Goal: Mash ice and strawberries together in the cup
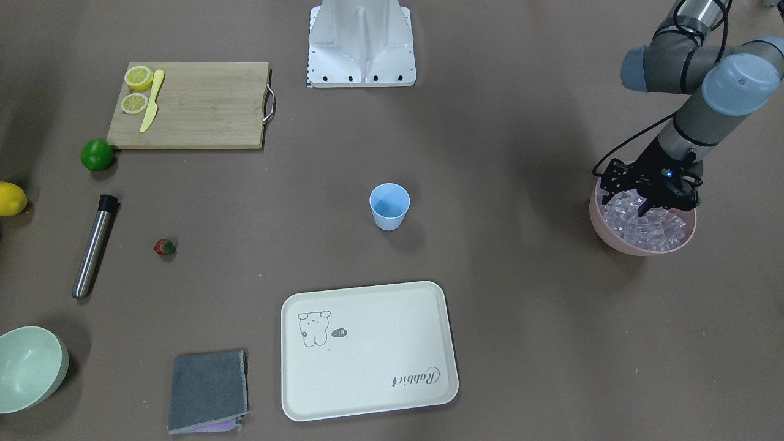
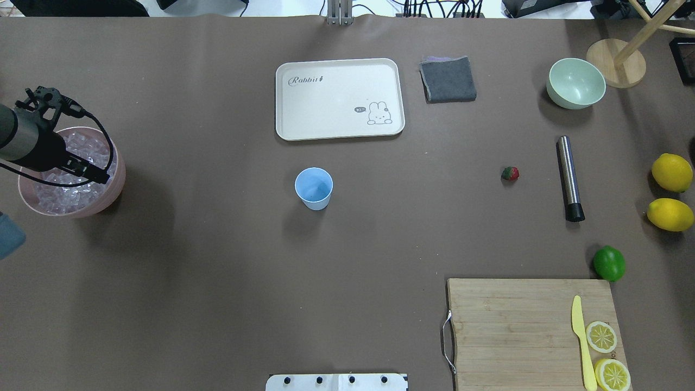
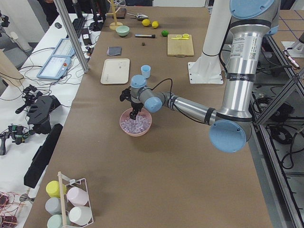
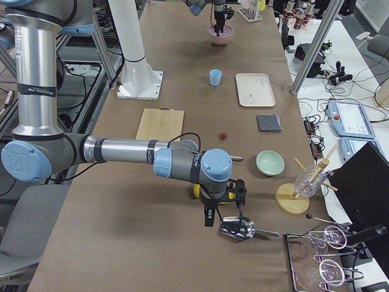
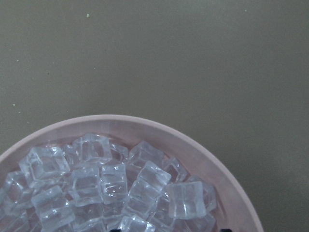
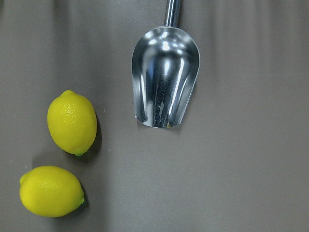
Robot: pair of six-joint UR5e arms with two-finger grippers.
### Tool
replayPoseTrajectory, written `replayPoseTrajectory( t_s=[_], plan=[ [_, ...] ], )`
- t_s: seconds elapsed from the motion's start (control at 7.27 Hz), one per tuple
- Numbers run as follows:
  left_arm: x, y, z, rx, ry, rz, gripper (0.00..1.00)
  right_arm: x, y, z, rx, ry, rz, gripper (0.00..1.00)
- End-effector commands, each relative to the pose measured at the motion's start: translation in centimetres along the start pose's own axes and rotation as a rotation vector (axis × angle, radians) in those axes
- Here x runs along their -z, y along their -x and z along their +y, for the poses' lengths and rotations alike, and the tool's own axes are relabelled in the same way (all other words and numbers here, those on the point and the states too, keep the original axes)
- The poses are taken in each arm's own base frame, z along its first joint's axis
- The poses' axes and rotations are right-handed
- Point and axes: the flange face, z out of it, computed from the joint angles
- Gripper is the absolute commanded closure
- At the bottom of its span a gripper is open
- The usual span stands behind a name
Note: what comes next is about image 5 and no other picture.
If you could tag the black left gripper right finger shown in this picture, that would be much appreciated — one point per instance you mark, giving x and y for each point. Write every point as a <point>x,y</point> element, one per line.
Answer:
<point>226,230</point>

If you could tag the pink bowl of ice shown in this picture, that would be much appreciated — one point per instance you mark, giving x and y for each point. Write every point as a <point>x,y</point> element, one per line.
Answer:
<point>235,210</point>

